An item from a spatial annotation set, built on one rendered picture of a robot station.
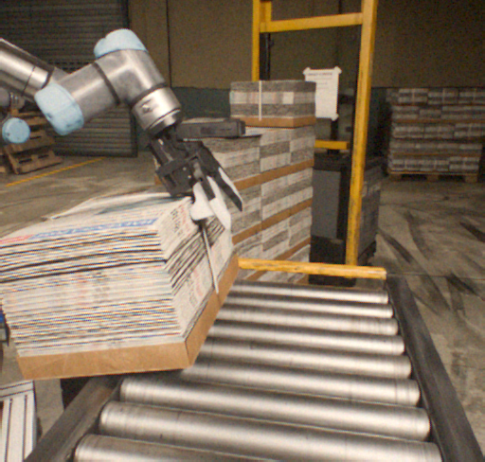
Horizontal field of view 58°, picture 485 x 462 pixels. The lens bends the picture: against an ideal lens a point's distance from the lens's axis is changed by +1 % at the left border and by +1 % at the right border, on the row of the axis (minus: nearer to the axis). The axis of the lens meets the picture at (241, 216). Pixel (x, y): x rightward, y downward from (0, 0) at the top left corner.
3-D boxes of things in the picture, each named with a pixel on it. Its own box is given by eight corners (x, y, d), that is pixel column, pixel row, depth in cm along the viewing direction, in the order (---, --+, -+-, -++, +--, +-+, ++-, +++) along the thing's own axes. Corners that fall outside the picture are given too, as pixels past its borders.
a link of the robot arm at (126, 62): (88, 61, 74) (132, 38, 76) (126, 117, 76) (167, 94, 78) (85, 43, 67) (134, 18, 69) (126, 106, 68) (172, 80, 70)
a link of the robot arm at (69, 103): (59, 134, 77) (114, 104, 79) (62, 141, 67) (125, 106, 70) (30, 94, 74) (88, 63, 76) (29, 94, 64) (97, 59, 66)
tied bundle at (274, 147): (195, 176, 218) (194, 129, 212) (229, 168, 241) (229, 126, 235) (260, 185, 198) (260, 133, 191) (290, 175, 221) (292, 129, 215)
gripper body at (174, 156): (187, 191, 81) (151, 134, 79) (224, 168, 78) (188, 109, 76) (173, 202, 73) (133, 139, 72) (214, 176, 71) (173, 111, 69)
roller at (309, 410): (127, 392, 73) (125, 365, 71) (428, 431, 65) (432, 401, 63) (113, 414, 68) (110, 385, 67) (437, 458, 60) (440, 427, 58)
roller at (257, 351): (154, 351, 85) (155, 326, 84) (411, 379, 77) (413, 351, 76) (145, 363, 80) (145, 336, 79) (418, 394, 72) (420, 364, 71)
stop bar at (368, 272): (212, 262, 115) (212, 255, 114) (385, 274, 107) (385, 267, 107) (208, 267, 112) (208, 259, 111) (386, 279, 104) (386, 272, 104)
